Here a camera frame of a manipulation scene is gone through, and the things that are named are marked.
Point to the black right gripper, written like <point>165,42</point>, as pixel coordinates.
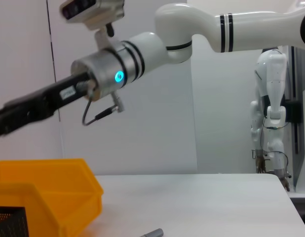
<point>56,95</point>

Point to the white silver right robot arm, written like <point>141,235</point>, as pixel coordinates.
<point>187,32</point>

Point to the black mesh pen holder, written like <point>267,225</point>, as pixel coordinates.
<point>9,222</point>

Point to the grey glitter pen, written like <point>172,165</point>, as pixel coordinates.
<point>153,232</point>

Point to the yellow plastic bin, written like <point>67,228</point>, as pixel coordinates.
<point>63,187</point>

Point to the white humanoid robot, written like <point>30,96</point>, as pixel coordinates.
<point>273,98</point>

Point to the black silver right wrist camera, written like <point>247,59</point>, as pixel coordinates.
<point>90,10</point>

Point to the grey vertical rail column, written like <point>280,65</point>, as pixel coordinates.
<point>296,118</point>

